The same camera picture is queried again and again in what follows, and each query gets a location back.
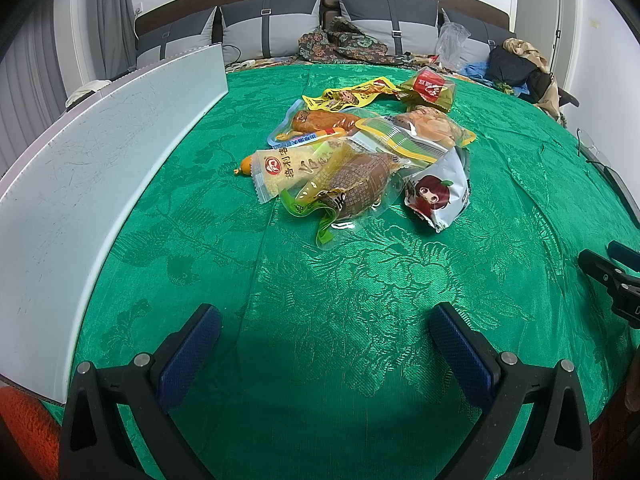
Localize grey two-tone pillow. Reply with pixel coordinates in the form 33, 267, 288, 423
136, 6, 219, 70
220, 0, 325, 59
336, 0, 442, 57
440, 7, 503, 63

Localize clear green packet brown tofu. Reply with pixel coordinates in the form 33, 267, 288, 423
279, 142, 418, 249

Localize pile of dark clothes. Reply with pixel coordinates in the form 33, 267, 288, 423
486, 37, 582, 121

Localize white rectangular box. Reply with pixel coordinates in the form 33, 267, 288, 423
0, 42, 230, 406

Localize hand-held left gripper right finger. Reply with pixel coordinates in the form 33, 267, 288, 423
428, 302, 594, 480

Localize orange cloth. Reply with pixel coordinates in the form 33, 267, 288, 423
0, 382, 62, 480

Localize white cloth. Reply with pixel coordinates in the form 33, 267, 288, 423
65, 79, 113, 109

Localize eyeglasses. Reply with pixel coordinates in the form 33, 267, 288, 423
576, 126, 615, 163

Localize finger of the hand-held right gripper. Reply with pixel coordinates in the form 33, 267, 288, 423
578, 249, 627, 287
607, 241, 640, 267

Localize blue cloth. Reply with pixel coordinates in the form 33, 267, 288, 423
457, 61, 495, 82

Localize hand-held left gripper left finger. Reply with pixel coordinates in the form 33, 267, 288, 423
59, 303, 223, 480

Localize red and green snack packet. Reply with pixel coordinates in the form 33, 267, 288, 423
396, 66, 458, 114

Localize white door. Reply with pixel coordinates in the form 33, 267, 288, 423
515, 0, 581, 92

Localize grey cartoon snack bag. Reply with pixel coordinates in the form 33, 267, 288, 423
403, 146, 472, 234

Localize yellow and white cake packet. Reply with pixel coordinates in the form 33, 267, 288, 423
251, 139, 348, 204

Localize green yellow striped packet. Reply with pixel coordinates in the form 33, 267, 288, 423
352, 115, 449, 165

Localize clear packet with roasted meat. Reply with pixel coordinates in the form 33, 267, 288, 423
267, 106, 363, 145

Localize clear plastic bag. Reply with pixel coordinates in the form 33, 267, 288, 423
434, 21, 472, 72

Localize yellow snack packet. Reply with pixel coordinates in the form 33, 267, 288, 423
303, 77, 402, 112

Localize dark patterned cloth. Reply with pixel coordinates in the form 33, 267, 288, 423
298, 16, 418, 67

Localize yellow-edged packet with bread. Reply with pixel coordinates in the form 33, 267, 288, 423
392, 106, 477, 150

